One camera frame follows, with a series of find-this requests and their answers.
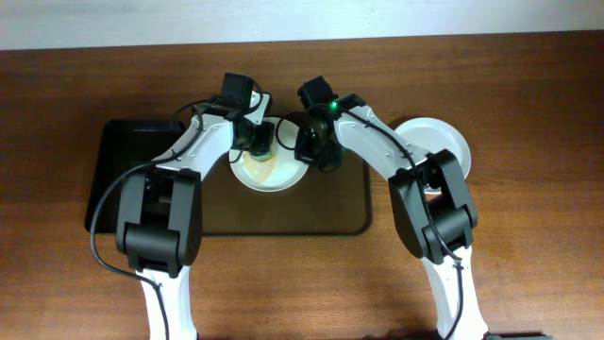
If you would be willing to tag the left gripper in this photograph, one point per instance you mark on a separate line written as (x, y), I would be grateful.
(267, 138)

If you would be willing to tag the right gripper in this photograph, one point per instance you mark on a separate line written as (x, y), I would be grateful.
(304, 154)

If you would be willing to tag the white plate top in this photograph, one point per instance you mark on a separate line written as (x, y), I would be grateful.
(279, 173)

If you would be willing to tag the white plate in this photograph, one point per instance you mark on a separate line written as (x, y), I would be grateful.
(279, 173)
(435, 135)

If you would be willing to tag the green yellow sponge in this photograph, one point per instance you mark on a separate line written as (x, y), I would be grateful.
(261, 156)

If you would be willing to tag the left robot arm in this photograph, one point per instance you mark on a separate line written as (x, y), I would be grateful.
(159, 223)

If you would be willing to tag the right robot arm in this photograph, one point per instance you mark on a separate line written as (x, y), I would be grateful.
(434, 215)

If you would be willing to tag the brown translucent serving tray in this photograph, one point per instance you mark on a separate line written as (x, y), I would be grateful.
(321, 203)

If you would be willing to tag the black rectangular tray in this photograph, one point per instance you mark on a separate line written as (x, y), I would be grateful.
(125, 144)

